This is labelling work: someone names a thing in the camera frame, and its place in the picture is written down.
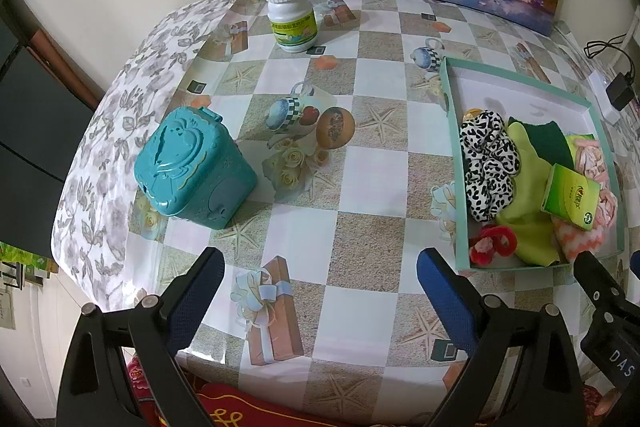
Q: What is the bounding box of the pink white fuzzy sock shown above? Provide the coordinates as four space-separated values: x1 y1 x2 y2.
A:
551 217 620 262

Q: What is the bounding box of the yellow green cloth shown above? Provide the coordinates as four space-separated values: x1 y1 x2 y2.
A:
497 121 561 267

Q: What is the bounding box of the red flower scrunchie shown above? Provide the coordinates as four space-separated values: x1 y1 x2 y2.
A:
469 225 518 267

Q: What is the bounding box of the green tissue pack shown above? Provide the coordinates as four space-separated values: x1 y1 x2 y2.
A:
565 134 600 146
540 164 601 231

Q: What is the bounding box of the pink lace scrunchie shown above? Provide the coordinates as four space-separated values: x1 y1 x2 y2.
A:
573 144 618 229

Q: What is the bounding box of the leopard print scrunchie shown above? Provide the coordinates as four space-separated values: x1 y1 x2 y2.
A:
459 110 521 223

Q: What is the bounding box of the green yellow sponge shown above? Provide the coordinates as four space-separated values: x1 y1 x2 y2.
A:
509 117 575 170

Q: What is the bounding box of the beige powder puff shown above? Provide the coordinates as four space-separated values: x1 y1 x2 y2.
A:
462 108 484 122

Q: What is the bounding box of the red floral fabric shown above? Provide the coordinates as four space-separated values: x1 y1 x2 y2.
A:
127 355 622 427

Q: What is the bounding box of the teal plastic box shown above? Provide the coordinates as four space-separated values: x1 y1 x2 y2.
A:
134 107 257 230

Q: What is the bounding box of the black power adapter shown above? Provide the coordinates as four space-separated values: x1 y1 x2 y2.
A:
605 72 636 112

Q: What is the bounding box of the white power strip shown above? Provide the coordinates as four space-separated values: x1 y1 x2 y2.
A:
588 70 620 126

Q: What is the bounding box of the teal-rimmed white tray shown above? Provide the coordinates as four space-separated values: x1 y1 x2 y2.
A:
439 57 620 271

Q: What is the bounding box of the white pill bottle green label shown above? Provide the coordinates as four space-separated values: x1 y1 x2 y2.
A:
266 0 318 53

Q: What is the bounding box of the black cable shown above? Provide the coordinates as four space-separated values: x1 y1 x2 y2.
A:
581 33 639 84

